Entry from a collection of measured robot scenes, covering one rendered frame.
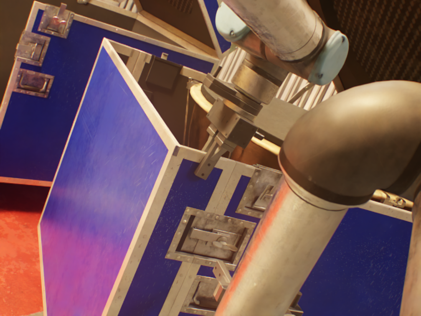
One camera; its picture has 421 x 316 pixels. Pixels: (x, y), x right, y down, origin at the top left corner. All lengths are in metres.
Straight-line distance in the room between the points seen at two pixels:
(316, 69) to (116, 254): 0.65
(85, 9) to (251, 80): 2.39
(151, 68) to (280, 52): 1.29
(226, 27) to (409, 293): 0.62
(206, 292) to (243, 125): 0.44
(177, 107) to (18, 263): 0.89
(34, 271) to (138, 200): 1.19
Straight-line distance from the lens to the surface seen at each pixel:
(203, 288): 1.31
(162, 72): 2.11
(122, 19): 3.49
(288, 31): 0.80
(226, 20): 0.97
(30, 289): 2.24
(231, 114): 1.07
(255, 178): 1.18
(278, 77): 1.07
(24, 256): 2.42
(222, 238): 1.23
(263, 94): 1.07
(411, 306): 0.46
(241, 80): 1.07
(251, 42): 0.95
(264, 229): 0.67
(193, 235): 1.20
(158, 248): 1.19
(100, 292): 1.33
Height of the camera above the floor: 1.25
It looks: 15 degrees down
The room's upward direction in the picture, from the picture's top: 23 degrees clockwise
